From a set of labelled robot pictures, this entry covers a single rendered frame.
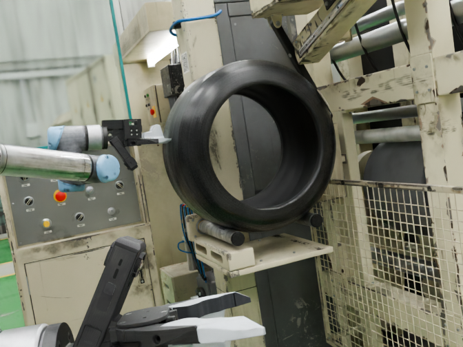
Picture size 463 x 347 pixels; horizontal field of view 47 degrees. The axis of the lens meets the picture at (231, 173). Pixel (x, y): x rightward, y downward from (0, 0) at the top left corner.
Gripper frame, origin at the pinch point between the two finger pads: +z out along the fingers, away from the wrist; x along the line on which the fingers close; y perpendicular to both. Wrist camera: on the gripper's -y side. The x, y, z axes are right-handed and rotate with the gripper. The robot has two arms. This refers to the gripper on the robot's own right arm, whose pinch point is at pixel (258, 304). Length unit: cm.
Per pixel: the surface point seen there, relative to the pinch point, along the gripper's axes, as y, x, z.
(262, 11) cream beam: -77, -136, 28
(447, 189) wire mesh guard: -4, -87, 61
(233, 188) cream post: -15, -150, 8
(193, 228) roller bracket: -3, -144, -9
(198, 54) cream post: -66, -142, 3
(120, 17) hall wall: -414, -1013, -112
